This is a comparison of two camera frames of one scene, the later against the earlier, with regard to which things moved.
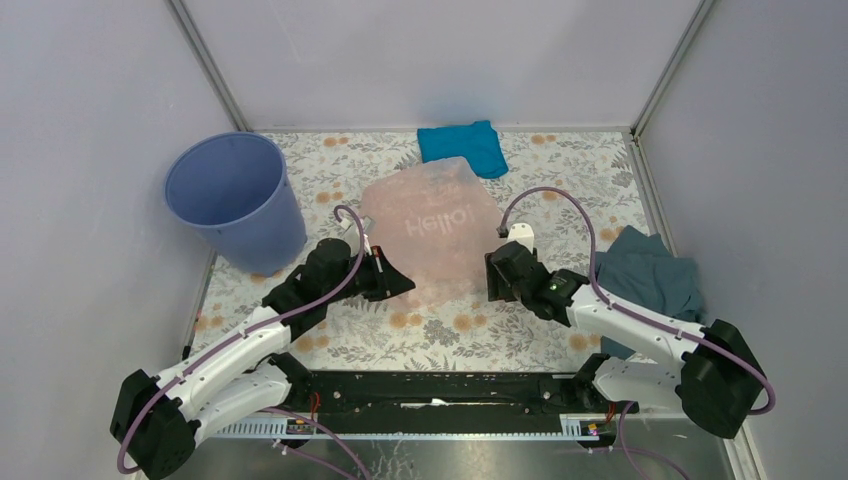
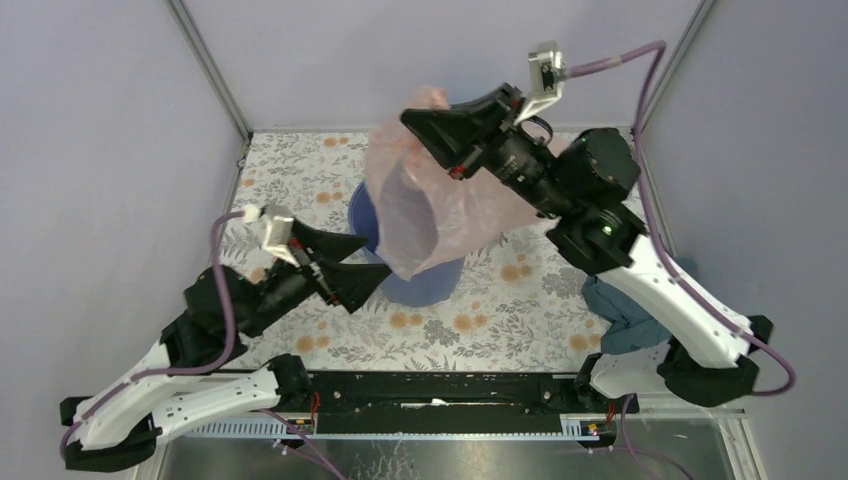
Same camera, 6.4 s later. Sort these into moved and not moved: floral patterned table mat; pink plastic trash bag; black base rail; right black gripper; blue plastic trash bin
Moved: right black gripper; pink plastic trash bag; blue plastic trash bin
Not moved: black base rail; floral patterned table mat
